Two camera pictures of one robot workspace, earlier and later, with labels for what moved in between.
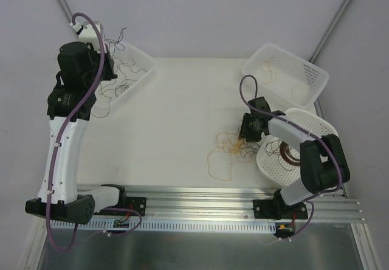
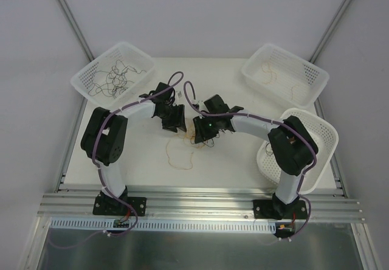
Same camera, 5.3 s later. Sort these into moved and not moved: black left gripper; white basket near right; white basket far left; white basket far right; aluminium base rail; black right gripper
Moved: black left gripper; black right gripper
Not moved: aluminium base rail; white basket far right; white basket near right; white basket far left
